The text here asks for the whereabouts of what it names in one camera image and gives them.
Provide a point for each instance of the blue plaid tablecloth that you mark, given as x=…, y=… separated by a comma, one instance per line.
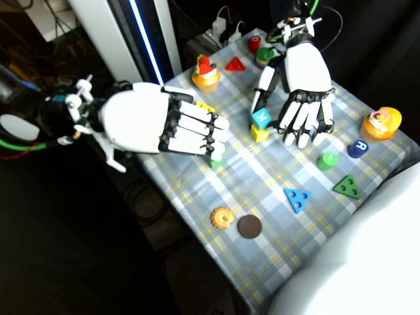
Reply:
x=262, y=177

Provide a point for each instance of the white robot torso shell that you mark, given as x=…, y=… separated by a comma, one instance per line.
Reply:
x=354, y=249

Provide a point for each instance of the blue triangle block with holes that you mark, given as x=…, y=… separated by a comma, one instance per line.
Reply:
x=295, y=201

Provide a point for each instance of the green triangle block with holes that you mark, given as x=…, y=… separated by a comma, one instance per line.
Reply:
x=348, y=188

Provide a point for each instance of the red cylinder block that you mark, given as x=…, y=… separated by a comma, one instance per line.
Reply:
x=254, y=44

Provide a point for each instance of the yellow cube block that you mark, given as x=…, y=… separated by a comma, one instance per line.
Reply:
x=259, y=134

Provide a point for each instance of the orange toy cupcake with cream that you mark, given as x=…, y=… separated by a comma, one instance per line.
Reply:
x=380, y=126

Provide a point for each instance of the grey power strip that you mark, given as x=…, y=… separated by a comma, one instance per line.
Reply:
x=201, y=41

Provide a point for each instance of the yellow triangle block with holes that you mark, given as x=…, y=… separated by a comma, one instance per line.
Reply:
x=205, y=106

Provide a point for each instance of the yellow flower toy cookie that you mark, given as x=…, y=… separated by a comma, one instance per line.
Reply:
x=222, y=217

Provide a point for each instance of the white power adapter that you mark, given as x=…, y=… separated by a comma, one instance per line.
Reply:
x=219, y=28
x=239, y=31

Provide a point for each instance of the red triangle block with holes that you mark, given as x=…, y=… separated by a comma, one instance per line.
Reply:
x=235, y=65

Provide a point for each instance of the white column with blue light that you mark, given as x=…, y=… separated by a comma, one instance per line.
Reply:
x=108, y=42

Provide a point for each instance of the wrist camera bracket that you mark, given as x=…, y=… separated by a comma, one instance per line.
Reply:
x=115, y=159

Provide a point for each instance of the brown sandwich toy cookie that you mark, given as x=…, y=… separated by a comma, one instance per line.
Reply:
x=250, y=226

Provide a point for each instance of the white shelf board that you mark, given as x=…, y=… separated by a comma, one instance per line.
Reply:
x=49, y=23

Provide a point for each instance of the stack of coloured rings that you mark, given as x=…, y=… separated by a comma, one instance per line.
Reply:
x=261, y=55

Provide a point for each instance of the strawberry toy cupcake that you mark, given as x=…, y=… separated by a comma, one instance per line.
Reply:
x=206, y=78

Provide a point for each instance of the blue cube with letter K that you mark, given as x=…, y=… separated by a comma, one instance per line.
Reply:
x=262, y=118

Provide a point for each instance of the green cube block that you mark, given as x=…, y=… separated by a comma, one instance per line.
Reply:
x=217, y=163

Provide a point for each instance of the blue cylinder with letter R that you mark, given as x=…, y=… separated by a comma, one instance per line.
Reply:
x=357, y=149

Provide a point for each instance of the green cylinder block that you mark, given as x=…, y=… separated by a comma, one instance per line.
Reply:
x=327, y=161

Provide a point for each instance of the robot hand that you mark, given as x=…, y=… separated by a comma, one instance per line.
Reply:
x=134, y=118
x=305, y=69

